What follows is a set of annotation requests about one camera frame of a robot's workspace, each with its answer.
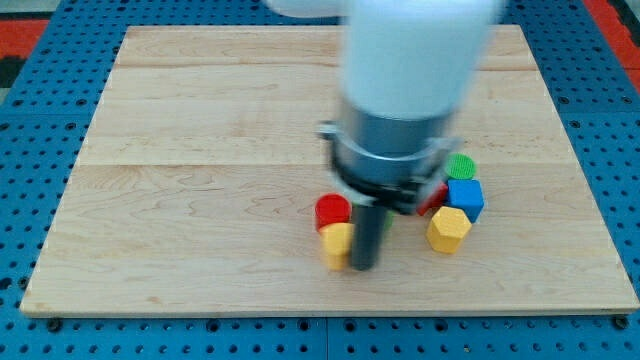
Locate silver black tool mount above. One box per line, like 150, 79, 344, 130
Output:
318, 97, 458, 214

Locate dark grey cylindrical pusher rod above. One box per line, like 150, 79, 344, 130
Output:
350, 205, 387, 271

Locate yellow heart block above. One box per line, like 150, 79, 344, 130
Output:
319, 223, 354, 271

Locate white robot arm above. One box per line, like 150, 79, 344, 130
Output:
265, 0, 503, 271

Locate wooden board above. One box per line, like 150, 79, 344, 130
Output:
21, 25, 639, 318

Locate green block behind rod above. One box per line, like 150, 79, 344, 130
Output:
383, 211, 394, 231

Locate red cylinder block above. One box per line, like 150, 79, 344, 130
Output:
314, 193, 352, 232

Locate green cylinder block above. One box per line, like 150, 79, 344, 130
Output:
445, 153, 477, 180

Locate yellow hexagon block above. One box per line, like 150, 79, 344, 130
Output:
426, 206, 472, 254

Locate blue cube block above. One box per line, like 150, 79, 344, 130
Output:
445, 179, 485, 223

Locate red block behind mount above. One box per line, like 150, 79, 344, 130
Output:
416, 182, 448, 216

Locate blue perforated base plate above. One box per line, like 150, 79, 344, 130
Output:
1, 1, 639, 359

